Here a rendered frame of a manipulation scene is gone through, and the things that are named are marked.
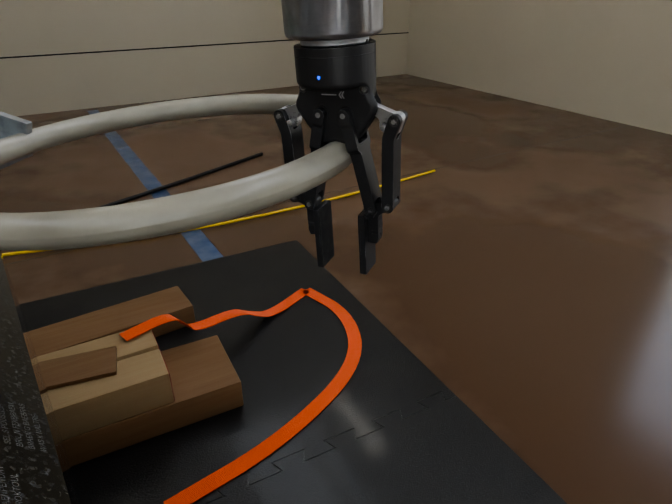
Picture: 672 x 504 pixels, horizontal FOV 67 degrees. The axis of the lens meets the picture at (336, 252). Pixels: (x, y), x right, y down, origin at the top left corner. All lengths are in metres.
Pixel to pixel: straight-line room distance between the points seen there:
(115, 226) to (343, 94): 0.23
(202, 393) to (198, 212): 1.10
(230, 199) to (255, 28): 5.54
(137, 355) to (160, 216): 1.10
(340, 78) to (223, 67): 5.37
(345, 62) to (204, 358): 1.24
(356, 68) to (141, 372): 1.11
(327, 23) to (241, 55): 5.44
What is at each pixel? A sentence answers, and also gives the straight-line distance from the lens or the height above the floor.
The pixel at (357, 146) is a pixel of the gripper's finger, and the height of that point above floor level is 0.96.
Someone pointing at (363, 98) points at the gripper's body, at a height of 1.00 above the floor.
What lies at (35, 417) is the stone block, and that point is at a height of 0.63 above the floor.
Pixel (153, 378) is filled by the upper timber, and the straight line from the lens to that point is 1.41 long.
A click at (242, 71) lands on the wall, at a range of 5.91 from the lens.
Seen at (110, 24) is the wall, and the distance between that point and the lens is 5.53.
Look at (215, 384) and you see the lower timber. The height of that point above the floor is 0.11.
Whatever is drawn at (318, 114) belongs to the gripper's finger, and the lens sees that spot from 0.50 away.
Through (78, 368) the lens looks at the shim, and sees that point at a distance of 1.49.
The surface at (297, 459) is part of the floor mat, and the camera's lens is 1.41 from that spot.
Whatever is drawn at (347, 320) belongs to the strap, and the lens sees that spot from 1.84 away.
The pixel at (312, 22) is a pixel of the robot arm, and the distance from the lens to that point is 0.46.
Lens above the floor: 1.10
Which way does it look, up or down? 28 degrees down
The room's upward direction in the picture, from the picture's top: straight up
